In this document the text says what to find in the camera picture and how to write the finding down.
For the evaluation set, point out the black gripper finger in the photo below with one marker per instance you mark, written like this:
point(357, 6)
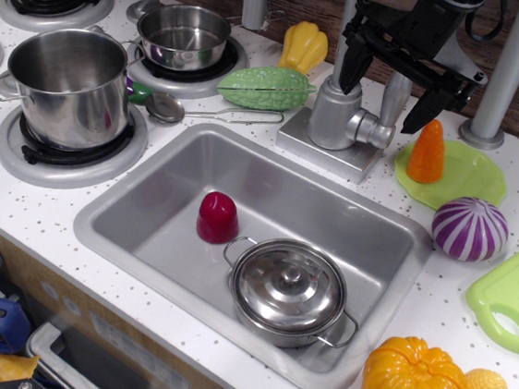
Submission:
point(356, 62)
point(428, 107)

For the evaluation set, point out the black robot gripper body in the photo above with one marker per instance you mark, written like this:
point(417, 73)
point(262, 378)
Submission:
point(419, 43)

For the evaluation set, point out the silver faucet lever handle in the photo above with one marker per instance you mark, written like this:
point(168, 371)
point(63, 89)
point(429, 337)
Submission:
point(396, 94)

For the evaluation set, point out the yellow toy bell pepper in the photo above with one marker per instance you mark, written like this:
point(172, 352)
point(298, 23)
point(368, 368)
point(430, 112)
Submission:
point(305, 47)

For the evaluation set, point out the orange toy carrot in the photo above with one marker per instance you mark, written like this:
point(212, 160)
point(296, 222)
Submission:
point(426, 161)

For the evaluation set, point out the light green toy plate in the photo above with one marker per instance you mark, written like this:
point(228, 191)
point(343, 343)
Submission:
point(468, 172)

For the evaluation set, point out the green toy bitter gourd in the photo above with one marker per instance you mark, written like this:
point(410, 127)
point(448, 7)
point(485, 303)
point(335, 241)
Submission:
point(268, 88)

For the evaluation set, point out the purple striped toy onion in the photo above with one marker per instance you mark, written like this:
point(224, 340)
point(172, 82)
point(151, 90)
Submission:
point(470, 229)

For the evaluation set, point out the small steel saucepan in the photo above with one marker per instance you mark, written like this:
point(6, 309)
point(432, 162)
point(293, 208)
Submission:
point(178, 37)

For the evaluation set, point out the back right stove burner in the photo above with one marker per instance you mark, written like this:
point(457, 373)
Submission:
point(193, 84)

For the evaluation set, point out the steel toy spoon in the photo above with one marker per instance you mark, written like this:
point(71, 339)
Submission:
point(169, 110)

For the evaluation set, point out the red toy pepper half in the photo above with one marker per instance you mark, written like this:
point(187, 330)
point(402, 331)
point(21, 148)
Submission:
point(217, 218)

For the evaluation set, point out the purple toy eggplant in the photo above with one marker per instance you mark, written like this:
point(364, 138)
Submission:
point(136, 92)

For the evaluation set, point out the lidded steel pot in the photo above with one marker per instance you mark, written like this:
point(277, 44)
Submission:
point(289, 293)

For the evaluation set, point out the orange toy pumpkin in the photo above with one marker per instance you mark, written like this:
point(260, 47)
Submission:
point(409, 363)

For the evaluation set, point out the large steel stock pot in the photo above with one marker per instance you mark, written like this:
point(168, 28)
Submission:
point(72, 86)

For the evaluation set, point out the back left stove burner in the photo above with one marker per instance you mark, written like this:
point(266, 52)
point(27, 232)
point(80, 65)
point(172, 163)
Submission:
point(45, 15)

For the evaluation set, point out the front stove burner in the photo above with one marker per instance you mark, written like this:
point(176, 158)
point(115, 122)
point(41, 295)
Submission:
point(21, 159)

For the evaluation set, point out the yellow cloth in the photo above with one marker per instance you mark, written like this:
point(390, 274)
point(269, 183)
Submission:
point(15, 367)

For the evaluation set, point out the grey vertical post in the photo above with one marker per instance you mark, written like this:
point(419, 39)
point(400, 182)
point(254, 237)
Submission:
point(483, 131)

